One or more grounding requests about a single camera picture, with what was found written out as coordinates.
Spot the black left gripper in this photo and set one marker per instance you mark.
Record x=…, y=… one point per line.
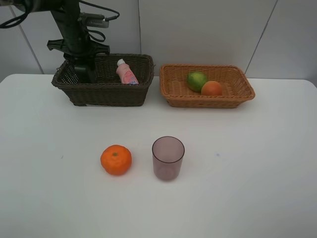
x=81, y=48

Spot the dark green pump bottle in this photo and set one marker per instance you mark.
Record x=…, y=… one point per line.
x=86, y=73

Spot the pink lotion bottle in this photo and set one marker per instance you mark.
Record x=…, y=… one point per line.
x=125, y=73

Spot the orange mandarin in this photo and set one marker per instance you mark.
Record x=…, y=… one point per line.
x=116, y=160

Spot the green lime fruit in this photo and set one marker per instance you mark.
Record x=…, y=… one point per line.
x=196, y=80

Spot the translucent purple plastic cup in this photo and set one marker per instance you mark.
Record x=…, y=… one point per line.
x=168, y=153

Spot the peach coloured bread bun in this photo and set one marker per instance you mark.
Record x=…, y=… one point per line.
x=212, y=88

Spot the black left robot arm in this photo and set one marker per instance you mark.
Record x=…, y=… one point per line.
x=65, y=13

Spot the dark brown wicker basket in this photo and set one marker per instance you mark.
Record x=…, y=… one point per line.
x=108, y=90

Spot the light orange wicker basket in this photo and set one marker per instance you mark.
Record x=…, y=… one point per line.
x=236, y=89

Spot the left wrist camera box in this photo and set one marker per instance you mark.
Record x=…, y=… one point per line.
x=94, y=20

